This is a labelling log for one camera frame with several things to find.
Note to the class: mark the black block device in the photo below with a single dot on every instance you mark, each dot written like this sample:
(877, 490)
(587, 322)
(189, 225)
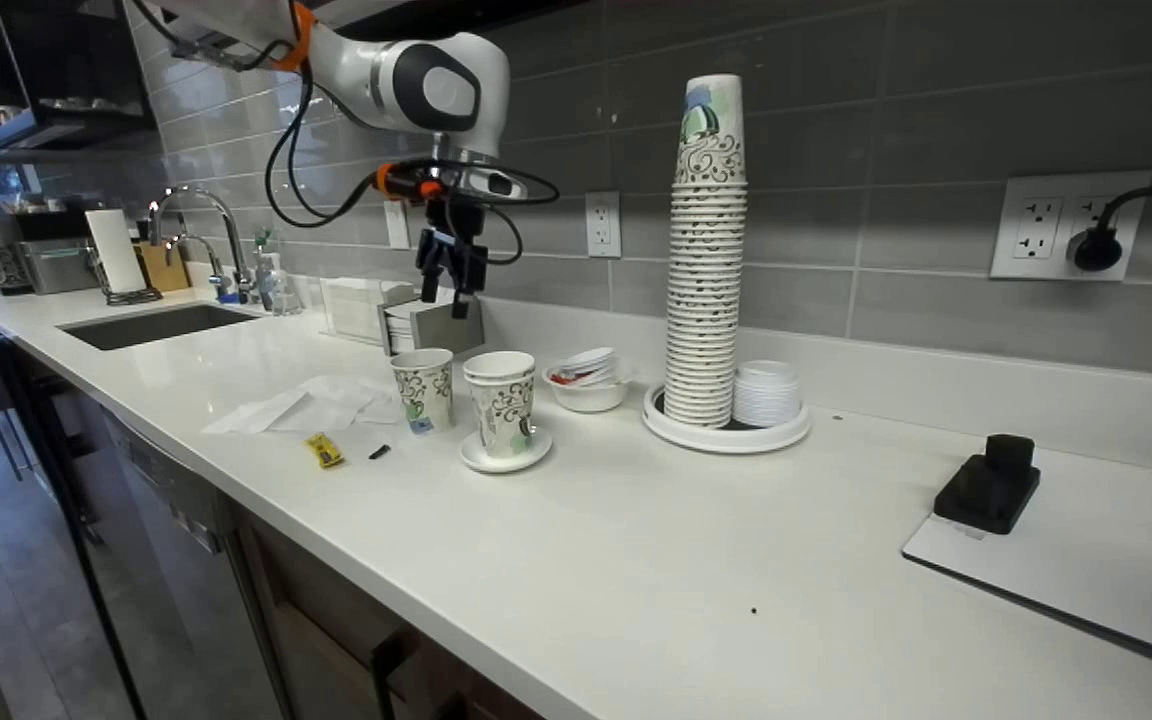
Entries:
(991, 483)

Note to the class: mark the black power plug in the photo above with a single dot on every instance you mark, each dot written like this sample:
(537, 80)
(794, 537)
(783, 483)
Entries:
(1099, 246)

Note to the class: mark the small black item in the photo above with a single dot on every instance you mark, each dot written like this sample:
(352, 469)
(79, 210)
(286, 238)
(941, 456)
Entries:
(377, 455)

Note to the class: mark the clear acrylic box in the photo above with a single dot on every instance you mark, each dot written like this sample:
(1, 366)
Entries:
(360, 304)

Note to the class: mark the small yellow packet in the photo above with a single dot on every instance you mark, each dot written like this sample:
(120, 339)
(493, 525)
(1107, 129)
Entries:
(324, 449)

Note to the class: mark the plain white cup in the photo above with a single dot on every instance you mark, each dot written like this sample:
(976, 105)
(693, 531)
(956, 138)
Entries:
(768, 394)

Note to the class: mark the white bowl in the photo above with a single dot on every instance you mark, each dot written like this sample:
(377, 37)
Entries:
(590, 389)

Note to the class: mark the clear soap bottle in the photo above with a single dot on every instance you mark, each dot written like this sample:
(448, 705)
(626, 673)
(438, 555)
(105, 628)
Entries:
(268, 278)

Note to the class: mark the dark wall shelf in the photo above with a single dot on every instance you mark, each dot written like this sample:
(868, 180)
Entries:
(59, 80)

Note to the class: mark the chrome faucet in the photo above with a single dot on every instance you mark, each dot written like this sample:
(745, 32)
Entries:
(211, 200)

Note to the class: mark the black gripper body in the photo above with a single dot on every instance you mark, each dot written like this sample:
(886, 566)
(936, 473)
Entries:
(452, 225)

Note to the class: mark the metal napkin holder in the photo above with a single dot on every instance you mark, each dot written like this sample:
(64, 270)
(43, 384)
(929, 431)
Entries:
(431, 329)

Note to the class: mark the grey countertop appliance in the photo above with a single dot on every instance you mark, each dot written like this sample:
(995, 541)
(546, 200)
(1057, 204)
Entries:
(50, 261)

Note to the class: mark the dark under-counter cabinet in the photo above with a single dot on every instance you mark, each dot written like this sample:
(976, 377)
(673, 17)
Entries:
(322, 626)

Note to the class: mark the red packet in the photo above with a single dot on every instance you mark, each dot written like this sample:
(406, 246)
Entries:
(573, 375)

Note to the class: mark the round white tray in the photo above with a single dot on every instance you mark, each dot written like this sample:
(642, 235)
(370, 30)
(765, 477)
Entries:
(720, 438)

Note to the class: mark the white saucer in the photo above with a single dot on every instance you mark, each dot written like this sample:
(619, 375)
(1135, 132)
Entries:
(504, 463)

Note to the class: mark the white double wall outlet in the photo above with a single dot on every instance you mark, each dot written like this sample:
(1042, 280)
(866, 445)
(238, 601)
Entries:
(1037, 225)

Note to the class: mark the dark sink basin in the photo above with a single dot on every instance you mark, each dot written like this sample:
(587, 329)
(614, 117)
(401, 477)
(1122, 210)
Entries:
(156, 325)

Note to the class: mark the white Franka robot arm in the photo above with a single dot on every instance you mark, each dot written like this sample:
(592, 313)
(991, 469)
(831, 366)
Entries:
(391, 74)

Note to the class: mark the white flat board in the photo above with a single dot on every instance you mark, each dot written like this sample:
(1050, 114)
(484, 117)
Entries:
(1099, 560)

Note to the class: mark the tall printed paper cup stack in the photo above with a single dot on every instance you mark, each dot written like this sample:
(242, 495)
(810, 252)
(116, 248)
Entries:
(705, 265)

